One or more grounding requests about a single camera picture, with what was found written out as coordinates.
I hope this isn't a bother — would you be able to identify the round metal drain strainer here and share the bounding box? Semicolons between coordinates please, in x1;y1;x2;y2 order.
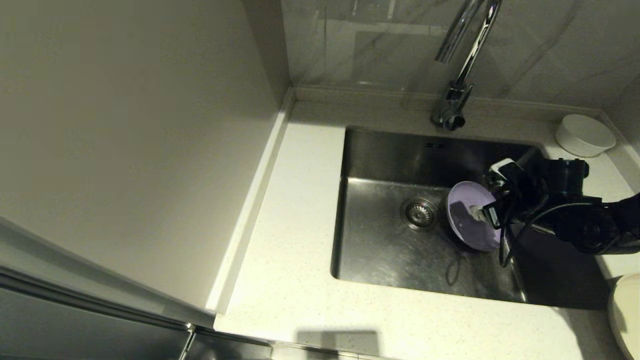
399;198;440;232

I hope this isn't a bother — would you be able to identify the grey glossy cabinet door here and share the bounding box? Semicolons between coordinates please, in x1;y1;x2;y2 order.
0;215;273;360

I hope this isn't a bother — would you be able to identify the chrome gooseneck faucet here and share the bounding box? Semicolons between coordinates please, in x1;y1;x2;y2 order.
429;0;502;132

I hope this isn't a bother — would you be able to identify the stainless steel sink basin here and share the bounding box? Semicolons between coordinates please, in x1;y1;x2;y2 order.
330;126;611;309

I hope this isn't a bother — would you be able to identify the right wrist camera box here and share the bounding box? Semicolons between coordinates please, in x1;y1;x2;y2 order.
487;158;527;192

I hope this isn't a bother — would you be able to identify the small white bowl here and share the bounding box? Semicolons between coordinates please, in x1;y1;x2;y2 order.
555;114;617;158

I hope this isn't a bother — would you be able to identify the purple plate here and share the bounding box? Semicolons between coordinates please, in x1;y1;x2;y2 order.
446;181;502;252

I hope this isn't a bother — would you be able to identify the beige plate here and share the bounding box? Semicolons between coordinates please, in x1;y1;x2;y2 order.
607;272;640;360

